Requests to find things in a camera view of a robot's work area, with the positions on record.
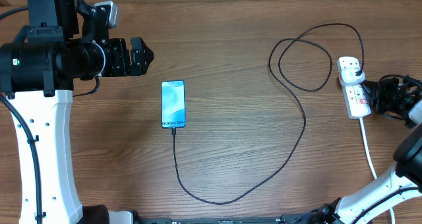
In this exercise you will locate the white power strip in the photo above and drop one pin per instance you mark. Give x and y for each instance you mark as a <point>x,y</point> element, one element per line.
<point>354,89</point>

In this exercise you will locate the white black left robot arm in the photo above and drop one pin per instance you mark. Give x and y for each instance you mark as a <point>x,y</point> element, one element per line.
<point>65,40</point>

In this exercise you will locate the white charger plug adapter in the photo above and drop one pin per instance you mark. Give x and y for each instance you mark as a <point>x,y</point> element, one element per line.
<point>349,77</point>

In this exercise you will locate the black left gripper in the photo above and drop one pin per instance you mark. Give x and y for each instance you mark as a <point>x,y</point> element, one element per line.
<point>122,67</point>

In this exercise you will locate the black smartphone lit screen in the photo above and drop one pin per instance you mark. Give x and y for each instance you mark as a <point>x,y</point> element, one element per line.
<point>173,104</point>

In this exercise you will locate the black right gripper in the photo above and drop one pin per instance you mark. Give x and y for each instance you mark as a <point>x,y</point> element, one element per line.
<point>374,89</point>

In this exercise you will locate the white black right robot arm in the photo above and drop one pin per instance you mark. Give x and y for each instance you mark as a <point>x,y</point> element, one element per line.
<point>400,182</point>

